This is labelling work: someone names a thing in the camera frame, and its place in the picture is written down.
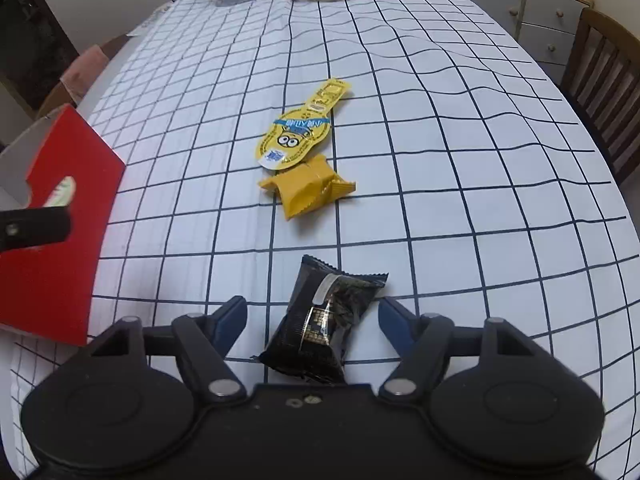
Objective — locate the yellow round long-tab packet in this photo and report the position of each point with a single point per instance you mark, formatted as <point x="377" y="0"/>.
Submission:
<point x="295" y="135"/>

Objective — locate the pink chair cushion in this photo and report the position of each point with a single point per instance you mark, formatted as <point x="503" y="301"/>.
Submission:
<point x="82" y="72"/>

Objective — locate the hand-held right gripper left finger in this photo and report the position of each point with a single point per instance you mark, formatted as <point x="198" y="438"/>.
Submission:
<point x="231" y="321"/>

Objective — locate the green white round packet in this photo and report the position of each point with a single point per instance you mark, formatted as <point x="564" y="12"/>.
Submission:
<point x="62" y="190"/>

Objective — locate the yellow snack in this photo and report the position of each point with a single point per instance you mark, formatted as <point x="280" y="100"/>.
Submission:
<point x="305" y="190"/>

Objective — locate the wooden slatted chair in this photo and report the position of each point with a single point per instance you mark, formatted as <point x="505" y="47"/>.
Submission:
<point x="600" y="25"/>

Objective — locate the red box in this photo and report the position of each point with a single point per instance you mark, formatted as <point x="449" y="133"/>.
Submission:
<point x="50" y="285"/>

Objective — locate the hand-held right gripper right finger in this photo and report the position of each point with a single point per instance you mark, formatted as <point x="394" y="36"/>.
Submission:
<point x="395" y="321"/>

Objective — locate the grey wooden-top cabinet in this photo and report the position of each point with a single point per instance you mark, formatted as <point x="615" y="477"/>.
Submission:
<point x="545" y="10"/>

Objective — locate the black snack packet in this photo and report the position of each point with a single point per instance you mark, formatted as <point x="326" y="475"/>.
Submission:
<point x="320" y="325"/>

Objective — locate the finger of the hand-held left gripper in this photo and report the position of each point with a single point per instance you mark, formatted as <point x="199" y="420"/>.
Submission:
<point x="40" y="227"/>

